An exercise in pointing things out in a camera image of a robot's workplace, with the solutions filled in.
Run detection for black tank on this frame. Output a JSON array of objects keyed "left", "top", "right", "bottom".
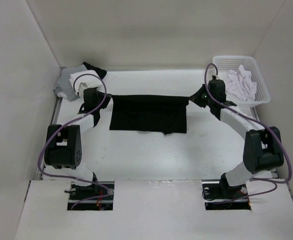
[
  {"left": 82, "top": 61, "right": 107, "bottom": 80},
  {"left": 109, "top": 95, "right": 189, "bottom": 135}
]

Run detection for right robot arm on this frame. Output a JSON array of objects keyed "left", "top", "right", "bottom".
[{"left": 189, "top": 78, "right": 285, "bottom": 201}]

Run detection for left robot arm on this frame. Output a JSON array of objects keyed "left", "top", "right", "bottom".
[{"left": 40, "top": 88, "right": 112, "bottom": 200}]

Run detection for folded white tank top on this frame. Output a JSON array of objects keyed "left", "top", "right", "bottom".
[{"left": 69, "top": 70, "right": 102, "bottom": 95}]

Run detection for white tank top in basket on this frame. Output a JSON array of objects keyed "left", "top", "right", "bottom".
[{"left": 226, "top": 65, "right": 257, "bottom": 102}]

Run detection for folded black tank top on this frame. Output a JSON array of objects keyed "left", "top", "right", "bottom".
[{"left": 82, "top": 61, "right": 107, "bottom": 80}]

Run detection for folded grey tank top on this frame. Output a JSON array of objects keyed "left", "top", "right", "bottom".
[{"left": 53, "top": 64, "right": 87, "bottom": 102}]

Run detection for white plastic basket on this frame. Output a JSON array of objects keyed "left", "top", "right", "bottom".
[{"left": 212, "top": 55, "right": 271, "bottom": 108}]

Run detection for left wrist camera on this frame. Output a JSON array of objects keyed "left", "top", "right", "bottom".
[{"left": 77, "top": 82, "right": 90, "bottom": 98}]

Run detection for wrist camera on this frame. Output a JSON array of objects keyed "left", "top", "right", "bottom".
[
  {"left": 77, "top": 82, "right": 90, "bottom": 98},
  {"left": 212, "top": 75, "right": 220, "bottom": 80}
]

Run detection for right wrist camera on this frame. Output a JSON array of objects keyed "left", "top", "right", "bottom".
[{"left": 212, "top": 75, "right": 220, "bottom": 80}]

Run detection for left aluminium rail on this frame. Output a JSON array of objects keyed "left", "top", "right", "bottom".
[{"left": 35, "top": 97, "right": 62, "bottom": 180}]

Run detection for aluminium rail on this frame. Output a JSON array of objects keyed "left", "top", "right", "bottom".
[
  {"left": 35, "top": 97, "right": 62, "bottom": 180},
  {"left": 250, "top": 106, "right": 279, "bottom": 179}
]

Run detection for right aluminium rail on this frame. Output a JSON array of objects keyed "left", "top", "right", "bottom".
[{"left": 250, "top": 106, "right": 279, "bottom": 179}]

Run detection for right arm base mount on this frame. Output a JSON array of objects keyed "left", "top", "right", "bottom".
[{"left": 202, "top": 181, "right": 251, "bottom": 211}]

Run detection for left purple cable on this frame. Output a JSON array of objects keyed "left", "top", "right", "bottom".
[{"left": 37, "top": 70, "right": 115, "bottom": 210}]

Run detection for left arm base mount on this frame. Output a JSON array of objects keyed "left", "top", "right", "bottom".
[{"left": 64, "top": 183, "right": 114, "bottom": 211}]

